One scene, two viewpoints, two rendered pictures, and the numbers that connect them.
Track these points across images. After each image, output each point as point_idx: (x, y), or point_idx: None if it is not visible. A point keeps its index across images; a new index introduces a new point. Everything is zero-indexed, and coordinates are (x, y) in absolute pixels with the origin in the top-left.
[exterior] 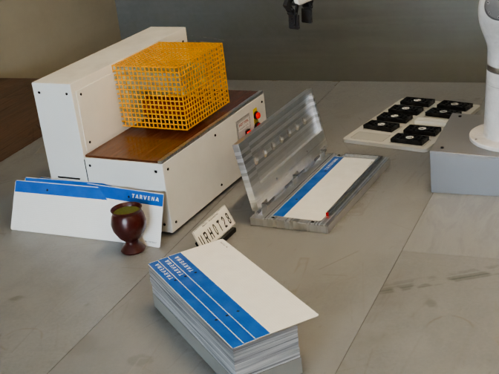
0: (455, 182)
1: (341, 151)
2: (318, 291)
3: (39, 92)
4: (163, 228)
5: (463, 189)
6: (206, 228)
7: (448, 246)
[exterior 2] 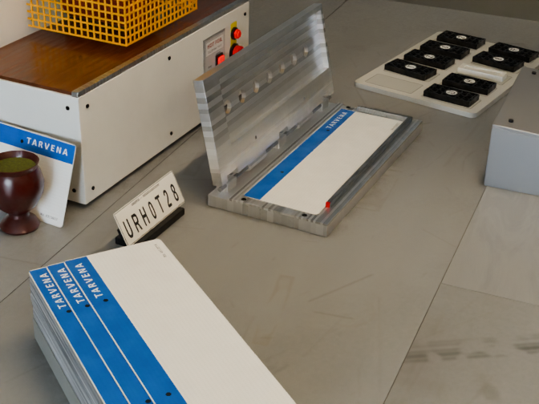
0: (523, 176)
1: (350, 99)
2: (305, 343)
3: None
4: (72, 196)
5: (533, 187)
6: (137, 208)
7: (514, 285)
